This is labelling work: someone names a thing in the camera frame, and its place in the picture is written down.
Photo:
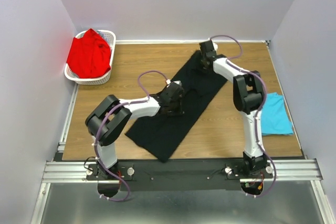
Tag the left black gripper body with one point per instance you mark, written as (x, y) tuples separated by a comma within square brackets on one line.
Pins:
[(176, 107)]

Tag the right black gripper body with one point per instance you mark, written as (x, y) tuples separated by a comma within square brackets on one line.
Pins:
[(204, 70)]

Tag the black t shirt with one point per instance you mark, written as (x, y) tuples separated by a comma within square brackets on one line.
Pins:
[(162, 134)]

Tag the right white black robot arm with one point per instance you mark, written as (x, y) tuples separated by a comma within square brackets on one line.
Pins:
[(248, 97)]

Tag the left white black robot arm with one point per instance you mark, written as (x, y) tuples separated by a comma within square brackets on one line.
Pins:
[(107, 121)]

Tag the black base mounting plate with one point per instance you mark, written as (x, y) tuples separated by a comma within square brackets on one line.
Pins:
[(176, 174)]

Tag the white plastic laundry basket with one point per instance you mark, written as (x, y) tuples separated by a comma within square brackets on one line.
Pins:
[(110, 37)]

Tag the red t shirt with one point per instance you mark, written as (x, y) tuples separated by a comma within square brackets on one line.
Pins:
[(89, 56)]

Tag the folded turquoise t shirt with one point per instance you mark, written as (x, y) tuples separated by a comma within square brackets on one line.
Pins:
[(274, 118)]

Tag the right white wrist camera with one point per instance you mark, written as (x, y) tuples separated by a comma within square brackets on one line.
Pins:
[(215, 45)]

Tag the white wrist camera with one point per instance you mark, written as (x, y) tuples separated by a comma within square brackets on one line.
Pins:
[(215, 45), (171, 82)]

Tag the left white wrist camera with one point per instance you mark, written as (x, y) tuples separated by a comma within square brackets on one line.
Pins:
[(171, 82)]

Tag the aluminium extrusion rail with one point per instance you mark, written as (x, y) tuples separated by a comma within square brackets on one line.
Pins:
[(286, 170)]

